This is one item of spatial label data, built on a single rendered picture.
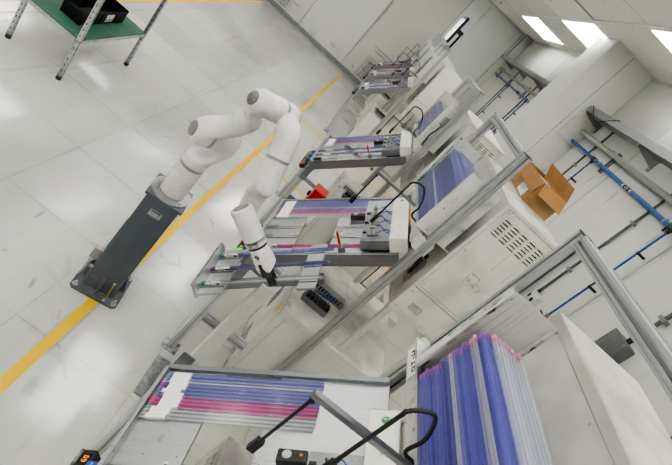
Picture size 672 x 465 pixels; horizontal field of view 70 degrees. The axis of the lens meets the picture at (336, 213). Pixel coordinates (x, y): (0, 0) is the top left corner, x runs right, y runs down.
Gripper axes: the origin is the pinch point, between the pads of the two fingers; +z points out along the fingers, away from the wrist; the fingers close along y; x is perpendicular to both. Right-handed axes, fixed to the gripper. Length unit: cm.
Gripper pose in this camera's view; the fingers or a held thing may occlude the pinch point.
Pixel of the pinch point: (272, 279)
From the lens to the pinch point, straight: 188.1
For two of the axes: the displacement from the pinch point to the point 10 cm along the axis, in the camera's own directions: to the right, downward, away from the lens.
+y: 1.3, -4.2, 9.0
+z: 3.1, 8.8, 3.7
